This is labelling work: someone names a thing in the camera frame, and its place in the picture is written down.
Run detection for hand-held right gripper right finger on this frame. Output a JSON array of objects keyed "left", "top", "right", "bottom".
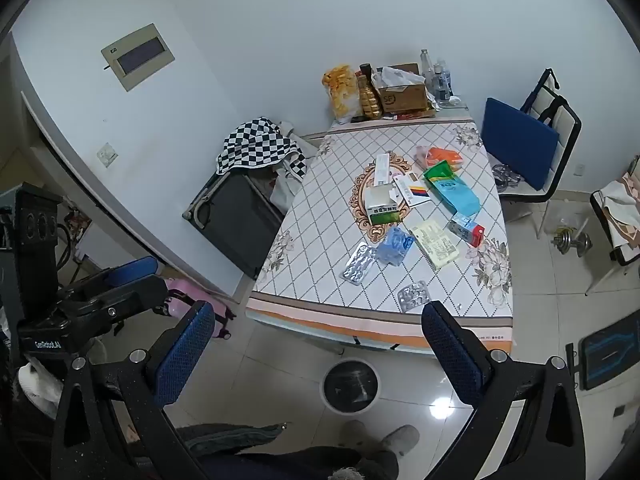
[{"left": 421, "top": 301, "right": 587, "bottom": 480}]

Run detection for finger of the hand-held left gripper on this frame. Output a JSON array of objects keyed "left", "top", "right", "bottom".
[
  {"left": 60, "top": 275, "right": 169, "bottom": 317},
  {"left": 97, "top": 256, "right": 161, "bottom": 287}
]

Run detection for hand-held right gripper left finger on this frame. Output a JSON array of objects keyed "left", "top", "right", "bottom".
[{"left": 50, "top": 300, "right": 216, "bottom": 480}]

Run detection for white round trash bin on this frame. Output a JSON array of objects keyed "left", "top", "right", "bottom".
[{"left": 322, "top": 358, "right": 382, "bottom": 411}]

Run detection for small red blue box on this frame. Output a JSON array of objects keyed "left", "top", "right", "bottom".
[{"left": 447, "top": 212, "right": 486, "bottom": 247}]

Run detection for silver blister pack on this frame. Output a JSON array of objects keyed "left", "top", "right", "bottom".
[
  {"left": 397, "top": 281, "right": 432, "bottom": 313},
  {"left": 340, "top": 242, "right": 377, "bottom": 286}
]

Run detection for light blue box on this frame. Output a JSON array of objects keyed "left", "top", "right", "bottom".
[{"left": 429, "top": 177, "right": 482, "bottom": 217}]

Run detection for long white box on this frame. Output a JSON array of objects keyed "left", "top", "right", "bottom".
[{"left": 371, "top": 154, "right": 396, "bottom": 188}]

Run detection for pink suitcase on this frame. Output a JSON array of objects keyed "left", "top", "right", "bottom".
[{"left": 160, "top": 277, "right": 236, "bottom": 341}]

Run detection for grey fluffy slipper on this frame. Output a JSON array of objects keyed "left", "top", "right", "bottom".
[
  {"left": 340, "top": 420, "right": 381, "bottom": 453},
  {"left": 377, "top": 424, "right": 421, "bottom": 466}
]

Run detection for dark folding cot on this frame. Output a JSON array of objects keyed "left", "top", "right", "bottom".
[{"left": 182, "top": 167, "right": 286, "bottom": 281}]

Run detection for blue blister pack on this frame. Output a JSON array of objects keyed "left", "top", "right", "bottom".
[{"left": 375, "top": 227, "right": 416, "bottom": 266}]

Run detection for person's legs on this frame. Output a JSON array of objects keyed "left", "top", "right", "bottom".
[{"left": 170, "top": 422, "right": 401, "bottom": 480}]

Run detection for green white medicine box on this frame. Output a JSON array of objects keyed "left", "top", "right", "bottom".
[{"left": 364, "top": 185, "right": 403, "bottom": 226}]

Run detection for metal dumbbell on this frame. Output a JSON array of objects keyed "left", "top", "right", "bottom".
[{"left": 550, "top": 227, "right": 593, "bottom": 258}]

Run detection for white box with coloured stripes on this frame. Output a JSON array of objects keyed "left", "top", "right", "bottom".
[{"left": 392, "top": 172, "right": 431, "bottom": 208}]

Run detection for table with patterned tablecloth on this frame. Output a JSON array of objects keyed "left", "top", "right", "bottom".
[{"left": 245, "top": 119, "right": 516, "bottom": 356}]

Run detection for black white checkered cloth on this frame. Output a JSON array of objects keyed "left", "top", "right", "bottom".
[{"left": 215, "top": 116, "right": 308, "bottom": 181}]

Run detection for green packet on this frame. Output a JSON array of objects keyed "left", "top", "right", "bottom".
[{"left": 424, "top": 160, "right": 458, "bottom": 183}]

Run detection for orange packet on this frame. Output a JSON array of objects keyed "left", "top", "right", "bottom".
[{"left": 415, "top": 146, "right": 463, "bottom": 171}]

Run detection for chair with draped cloth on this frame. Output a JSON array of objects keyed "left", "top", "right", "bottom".
[{"left": 585, "top": 155, "right": 640, "bottom": 296}]

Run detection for blue cushion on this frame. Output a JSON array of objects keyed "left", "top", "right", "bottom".
[{"left": 481, "top": 97, "right": 560, "bottom": 192}]

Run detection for brown cardboard box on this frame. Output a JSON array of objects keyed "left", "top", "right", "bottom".
[{"left": 375, "top": 63, "right": 431, "bottom": 115}]

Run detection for blue cushioned chair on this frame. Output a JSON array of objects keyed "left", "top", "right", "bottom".
[{"left": 482, "top": 67, "right": 583, "bottom": 241}]

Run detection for yellow snack bag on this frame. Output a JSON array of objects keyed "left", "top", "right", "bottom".
[{"left": 322, "top": 64, "right": 361, "bottom": 123}]

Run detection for amber bottle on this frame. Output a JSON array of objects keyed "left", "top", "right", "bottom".
[{"left": 356, "top": 62, "right": 385, "bottom": 120}]

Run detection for clear bottle with dark label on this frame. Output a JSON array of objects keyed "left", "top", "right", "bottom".
[{"left": 432, "top": 57, "right": 453, "bottom": 103}]

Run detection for white plastic bag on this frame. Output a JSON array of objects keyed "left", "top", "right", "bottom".
[{"left": 370, "top": 66, "right": 426, "bottom": 90}]

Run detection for coiled cables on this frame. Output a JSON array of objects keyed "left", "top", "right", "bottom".
[{"left": 491, "top": 162, "right": 523, "bottom": 191}]

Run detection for beige wall electrical panel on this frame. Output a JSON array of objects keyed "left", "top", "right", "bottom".
[{"left": 100, "top": 22, "right": 177, "bottom": 92}]

